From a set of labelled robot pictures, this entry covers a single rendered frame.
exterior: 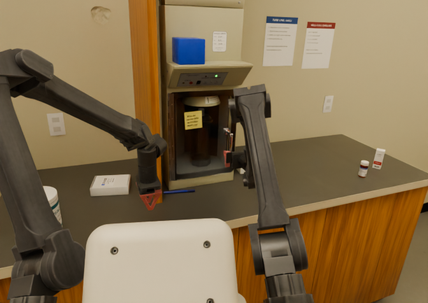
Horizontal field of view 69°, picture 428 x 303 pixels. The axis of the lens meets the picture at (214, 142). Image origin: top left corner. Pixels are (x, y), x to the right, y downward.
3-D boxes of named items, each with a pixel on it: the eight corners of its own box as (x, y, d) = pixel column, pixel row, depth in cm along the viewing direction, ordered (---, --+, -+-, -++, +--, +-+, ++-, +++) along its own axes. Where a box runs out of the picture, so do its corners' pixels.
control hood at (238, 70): (165, 86, 123) (165, 61, 120) (239, 84, 135) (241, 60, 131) (173, 93, 113) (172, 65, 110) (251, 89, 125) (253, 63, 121)
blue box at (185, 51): (172, 61, 120) (171, 37, 117) (196, 61, 123) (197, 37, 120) (178, 65, 111) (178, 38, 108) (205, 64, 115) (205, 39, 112)
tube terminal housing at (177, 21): (157, 167, 162) (151, 6, 134) (214, 160, 173) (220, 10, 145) (168, 190, 140) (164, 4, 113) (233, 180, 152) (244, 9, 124)
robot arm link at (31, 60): (-19, 87, 60) (20, 65, 56) (-15, 63, 62) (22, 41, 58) (128, 151, 96) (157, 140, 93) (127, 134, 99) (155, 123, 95)
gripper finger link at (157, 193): (158, 200, 105) (156, 176, 102) (162, 211, 99) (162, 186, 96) (137, 204, 103) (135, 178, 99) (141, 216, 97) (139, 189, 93)
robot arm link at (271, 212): (225, 74, 74) (267, 67, 73) (229, 102, 87) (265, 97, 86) (255, 277, 57) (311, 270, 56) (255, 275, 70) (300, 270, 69)
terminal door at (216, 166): (170, 180, 139) (169, 91, 124) (232, 171, 149) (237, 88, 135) (171, 181, 138) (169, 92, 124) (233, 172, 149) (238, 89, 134)
